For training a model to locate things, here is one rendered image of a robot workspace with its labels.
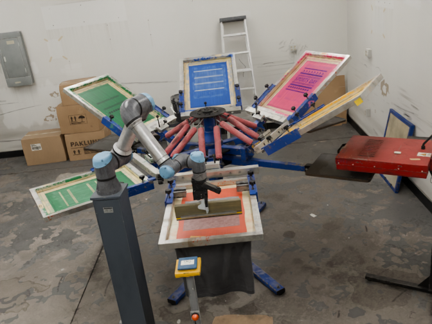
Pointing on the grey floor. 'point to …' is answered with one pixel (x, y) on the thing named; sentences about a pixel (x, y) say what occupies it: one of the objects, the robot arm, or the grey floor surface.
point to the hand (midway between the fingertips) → (207, 209)
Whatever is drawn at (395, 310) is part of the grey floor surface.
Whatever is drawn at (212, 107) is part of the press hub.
